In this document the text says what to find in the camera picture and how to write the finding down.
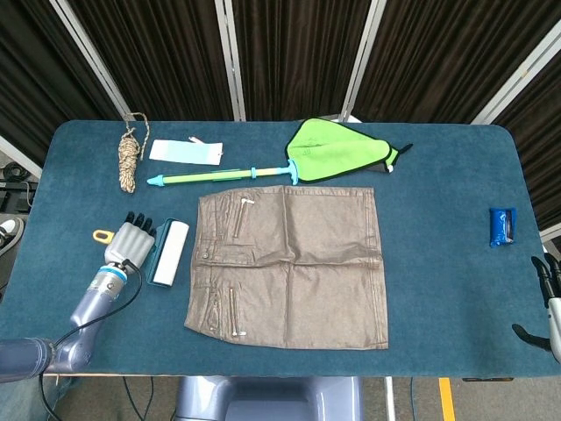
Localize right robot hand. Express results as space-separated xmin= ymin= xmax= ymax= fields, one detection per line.
xmin=511 ymin=252 xmax=561 ymax=354

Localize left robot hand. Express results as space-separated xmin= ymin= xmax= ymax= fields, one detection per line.
xmin=103 ymin=211 xmax=158 ymax=269

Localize teal lint roller yellow tip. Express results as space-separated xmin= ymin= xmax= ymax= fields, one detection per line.
xmin=92 ymin=218 xmax=190 ymax=290

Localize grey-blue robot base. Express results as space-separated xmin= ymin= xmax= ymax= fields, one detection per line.
xmin=173 ymin=375 xmax=365 ymax=421

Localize brown skirt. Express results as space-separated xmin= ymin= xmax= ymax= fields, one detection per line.
xmin=182 ymin=184 xmax=390 ymax=351

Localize green blue plastic pump stick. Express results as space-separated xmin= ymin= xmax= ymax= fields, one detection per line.
xmin=146 ymin=158 xmax=301 ymax=187

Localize white paper tag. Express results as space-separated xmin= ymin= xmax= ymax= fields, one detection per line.
xmin=148 ymin=136 xmax=225 ymax=167

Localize blue plastic packet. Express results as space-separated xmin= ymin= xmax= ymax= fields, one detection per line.
xmin=488 ymin=206 xmax=518 ymax=249

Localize blue felt table cover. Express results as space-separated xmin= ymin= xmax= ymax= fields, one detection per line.
xmin=0 ymin=118 xmax=561 ymax=379

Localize white sneaker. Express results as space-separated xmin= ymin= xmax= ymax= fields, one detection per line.
xmin=0 ymin=217 xmax=25 ymax=253

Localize yellow floor tape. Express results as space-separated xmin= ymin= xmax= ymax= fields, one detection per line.
xmin=437 ymin=377 xmax=457 ymax=421

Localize white table leg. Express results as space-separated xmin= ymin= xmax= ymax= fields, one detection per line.
xmin=382 ymin=376 xmax=397 ymax=421

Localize blue jeans leg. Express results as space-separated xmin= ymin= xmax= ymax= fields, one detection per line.
xmin=0 ymin=375 xmax=82 ymax=421

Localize green microfiber cloth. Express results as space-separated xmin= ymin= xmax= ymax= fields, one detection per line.
xmin=285 ymin=118 xmax=415 ymax=183

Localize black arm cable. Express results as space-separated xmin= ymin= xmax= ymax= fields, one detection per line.
xmin=39 ymin=259 xmax=144 ymax=421

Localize beige rope bundle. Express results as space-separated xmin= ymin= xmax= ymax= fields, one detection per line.
xmin=117 ymin=111 xmax=151 ymax=194

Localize black floor equipment with cables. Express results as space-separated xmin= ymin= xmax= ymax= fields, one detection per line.
xmin=0 ymin=160 xmax=39 ymax=214

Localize silver screen frame post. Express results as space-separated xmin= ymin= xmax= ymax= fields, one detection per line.
xmin=48 ymin=0 xmax=132 ymax=119
xmin=339 ymin=0 xmax=387 ymax=123
xmin=213 ymin=0 xmax=247 ymax=123
xmin=471 ymin=19 xmax=561 ymax=126
xmin=0 ymin=134 xmax=44 ymax=179

